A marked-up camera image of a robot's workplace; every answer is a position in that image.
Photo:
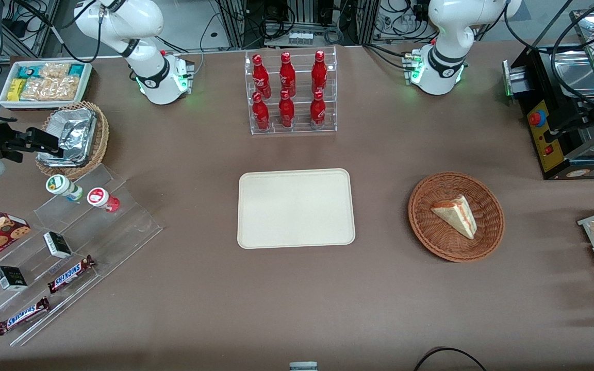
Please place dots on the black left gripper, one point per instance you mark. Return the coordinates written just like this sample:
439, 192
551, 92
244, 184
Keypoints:
587, 113

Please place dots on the green lid yogurt cup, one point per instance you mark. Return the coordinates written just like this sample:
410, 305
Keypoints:
62, 186

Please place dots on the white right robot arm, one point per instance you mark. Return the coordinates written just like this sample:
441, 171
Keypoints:
159, 77

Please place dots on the beige plastic tray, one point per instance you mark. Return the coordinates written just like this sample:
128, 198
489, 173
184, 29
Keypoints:
296, 208

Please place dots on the black machine with yellow panel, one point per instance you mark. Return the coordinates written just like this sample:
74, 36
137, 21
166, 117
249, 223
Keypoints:
560, 159

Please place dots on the red emergency stop button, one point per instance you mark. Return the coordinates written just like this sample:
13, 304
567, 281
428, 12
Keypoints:
537, 118

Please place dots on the stacked aluminium foil trays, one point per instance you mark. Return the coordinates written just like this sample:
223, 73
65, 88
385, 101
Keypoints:
76, 135

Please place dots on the white rectangular snack bin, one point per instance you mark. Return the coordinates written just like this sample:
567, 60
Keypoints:
5, 104

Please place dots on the light wicker basket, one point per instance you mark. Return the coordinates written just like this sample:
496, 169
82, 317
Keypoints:
102, 139

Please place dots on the large rice cracker bag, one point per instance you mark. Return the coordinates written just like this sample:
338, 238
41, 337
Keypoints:
52, 88

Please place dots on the yellow snack bar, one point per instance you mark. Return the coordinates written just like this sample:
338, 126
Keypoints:
16, 89

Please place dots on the red lid yogurt cup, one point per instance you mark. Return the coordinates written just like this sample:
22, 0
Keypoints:
102, 199

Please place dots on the teal snack packet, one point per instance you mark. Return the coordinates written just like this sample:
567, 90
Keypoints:
76, 69
30, 71

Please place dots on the small rice cracker bag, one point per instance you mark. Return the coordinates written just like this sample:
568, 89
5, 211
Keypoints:
54, 70

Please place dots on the small black box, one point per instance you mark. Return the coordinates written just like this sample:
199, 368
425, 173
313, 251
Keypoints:
11, 278
57, 245

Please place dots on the clear acrylic stepped display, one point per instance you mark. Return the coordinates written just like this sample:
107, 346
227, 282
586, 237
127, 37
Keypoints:
121, 232

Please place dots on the wrapped sandwich wedge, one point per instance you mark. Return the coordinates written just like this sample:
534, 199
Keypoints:
457, 215

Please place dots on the snickers bar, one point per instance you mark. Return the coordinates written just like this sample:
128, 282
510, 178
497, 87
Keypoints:
22, 316
70, 274

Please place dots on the round brown wicker basket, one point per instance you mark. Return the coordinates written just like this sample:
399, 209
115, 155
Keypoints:
431, 232

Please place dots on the red cola bottle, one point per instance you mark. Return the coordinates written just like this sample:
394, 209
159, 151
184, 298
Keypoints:
261, 77
287, 77
261, 113
319, 74
318, 111
286, 111

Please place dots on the clear acrylic bottle rack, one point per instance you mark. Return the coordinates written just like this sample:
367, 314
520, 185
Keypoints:
297, 126

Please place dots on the white power strip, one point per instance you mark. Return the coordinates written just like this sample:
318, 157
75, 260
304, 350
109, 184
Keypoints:
300, 37

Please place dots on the grey box at table edge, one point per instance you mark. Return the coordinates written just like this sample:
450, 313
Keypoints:
303, 366

